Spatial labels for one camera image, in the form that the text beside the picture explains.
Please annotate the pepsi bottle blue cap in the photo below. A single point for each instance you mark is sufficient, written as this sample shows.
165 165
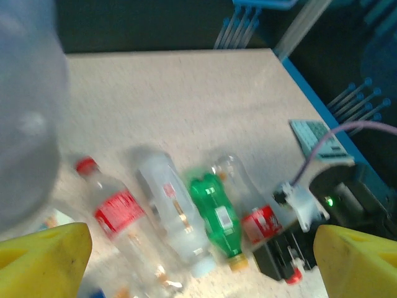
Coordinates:
98 293

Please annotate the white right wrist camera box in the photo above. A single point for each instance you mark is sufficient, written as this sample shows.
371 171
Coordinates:
299 203

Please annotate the blue aluminium table side rail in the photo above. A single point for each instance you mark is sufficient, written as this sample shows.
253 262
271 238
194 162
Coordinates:
319 102

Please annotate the clear bottle pale cap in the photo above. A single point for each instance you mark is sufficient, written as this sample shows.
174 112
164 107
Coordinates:
176 201

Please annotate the green bottle yellow cap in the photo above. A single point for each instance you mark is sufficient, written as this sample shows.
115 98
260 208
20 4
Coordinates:
217 201

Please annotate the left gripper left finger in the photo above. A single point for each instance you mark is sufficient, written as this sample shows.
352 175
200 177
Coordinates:
40 264

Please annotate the small cola bottle red cap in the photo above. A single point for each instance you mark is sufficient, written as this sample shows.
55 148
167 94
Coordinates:
119 211
260 223

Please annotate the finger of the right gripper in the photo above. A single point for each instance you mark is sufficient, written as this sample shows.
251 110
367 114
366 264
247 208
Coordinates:
273 259

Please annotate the bin with clear plastic liner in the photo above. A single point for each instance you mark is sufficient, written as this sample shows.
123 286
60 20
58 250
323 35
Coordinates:
28 108

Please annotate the teal desk calculator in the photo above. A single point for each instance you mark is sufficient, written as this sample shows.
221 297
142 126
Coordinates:
316 136

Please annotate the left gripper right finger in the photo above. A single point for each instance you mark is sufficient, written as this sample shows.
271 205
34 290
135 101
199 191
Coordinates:
356 267

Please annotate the aluminium frame post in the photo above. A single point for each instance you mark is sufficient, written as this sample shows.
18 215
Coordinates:
301 28

